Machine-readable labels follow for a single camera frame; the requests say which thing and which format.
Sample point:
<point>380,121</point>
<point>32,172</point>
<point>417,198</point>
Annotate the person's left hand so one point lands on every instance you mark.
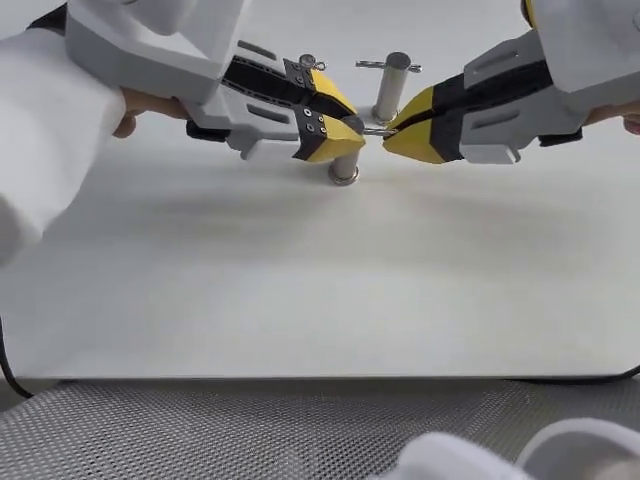
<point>150,104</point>

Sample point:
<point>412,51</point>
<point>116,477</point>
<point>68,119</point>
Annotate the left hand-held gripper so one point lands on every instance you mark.
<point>145,45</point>

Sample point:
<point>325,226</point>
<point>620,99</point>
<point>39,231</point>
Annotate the person's left forearm white sleeve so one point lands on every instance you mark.
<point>50,125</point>

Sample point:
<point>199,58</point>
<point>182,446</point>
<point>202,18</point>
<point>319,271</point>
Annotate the metal pin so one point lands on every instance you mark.
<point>344,172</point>
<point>392,85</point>
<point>306,61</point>

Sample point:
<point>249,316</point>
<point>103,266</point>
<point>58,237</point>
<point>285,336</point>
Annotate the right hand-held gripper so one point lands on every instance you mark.
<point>590,45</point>

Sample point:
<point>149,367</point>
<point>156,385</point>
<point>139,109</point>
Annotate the person's body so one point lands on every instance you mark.
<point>450,460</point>

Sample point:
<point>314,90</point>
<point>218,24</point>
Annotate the person's right hand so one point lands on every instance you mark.
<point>612,114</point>

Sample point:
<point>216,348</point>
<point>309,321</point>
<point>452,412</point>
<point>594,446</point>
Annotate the grey mesh chair seat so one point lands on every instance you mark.
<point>200,435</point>

